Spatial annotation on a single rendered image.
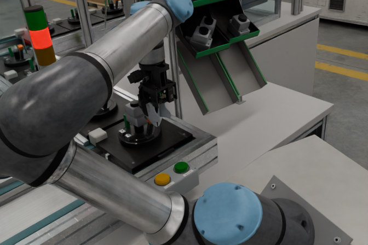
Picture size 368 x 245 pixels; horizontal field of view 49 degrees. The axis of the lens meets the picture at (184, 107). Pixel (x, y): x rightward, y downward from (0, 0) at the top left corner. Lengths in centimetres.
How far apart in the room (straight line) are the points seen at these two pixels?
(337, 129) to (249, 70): 174
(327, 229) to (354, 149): 209
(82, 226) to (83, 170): 40
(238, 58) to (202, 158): 44
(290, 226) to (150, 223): 28
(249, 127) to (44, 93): 104
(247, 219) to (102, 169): 27
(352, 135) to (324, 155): 172
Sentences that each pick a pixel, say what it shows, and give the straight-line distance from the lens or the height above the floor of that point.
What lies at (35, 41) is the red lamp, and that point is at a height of 133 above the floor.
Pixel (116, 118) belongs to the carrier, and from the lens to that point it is 142.
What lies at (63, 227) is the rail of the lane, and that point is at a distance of 106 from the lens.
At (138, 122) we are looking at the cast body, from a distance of 123.
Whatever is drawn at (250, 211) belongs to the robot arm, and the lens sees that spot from 76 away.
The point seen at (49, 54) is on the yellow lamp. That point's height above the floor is 129.
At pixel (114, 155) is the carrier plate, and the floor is 97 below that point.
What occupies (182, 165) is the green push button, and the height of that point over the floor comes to 97.
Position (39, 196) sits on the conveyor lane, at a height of 92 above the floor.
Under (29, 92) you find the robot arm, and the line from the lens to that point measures 58.
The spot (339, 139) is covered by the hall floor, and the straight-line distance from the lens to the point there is 306.
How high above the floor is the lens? 167
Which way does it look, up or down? 29 degrees down
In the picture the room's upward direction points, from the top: 5 degrees counter-clockwise
